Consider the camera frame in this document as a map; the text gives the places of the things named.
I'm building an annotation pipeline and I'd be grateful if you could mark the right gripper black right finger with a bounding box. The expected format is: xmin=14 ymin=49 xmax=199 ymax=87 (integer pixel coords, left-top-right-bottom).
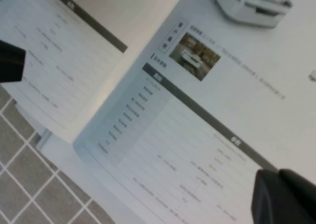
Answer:
xmin=279 ymin=168 xmax=316 ymax=215

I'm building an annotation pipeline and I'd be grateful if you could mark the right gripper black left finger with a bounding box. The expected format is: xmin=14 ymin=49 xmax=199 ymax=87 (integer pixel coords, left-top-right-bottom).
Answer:
xmin=251 ymin=169 xmax=316 ymax=224

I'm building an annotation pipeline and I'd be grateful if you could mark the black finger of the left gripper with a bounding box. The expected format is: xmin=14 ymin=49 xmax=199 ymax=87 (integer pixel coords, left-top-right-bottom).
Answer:
xmin=0 ymin=39 xmax=27 ymax=60
xmin=0 ymin=54 xmax=27 ymax=85

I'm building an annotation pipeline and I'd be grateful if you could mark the robot classroom cover brochure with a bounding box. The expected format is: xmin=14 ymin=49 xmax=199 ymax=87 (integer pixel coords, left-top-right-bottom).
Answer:
xmin=0 ymin=0 xmax=316 ymax=224

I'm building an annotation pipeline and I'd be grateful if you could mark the grey checked tablecloth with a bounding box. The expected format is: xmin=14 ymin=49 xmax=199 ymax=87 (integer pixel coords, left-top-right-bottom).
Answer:
xmin=0 ymin=84 xmax=117 ymax=224

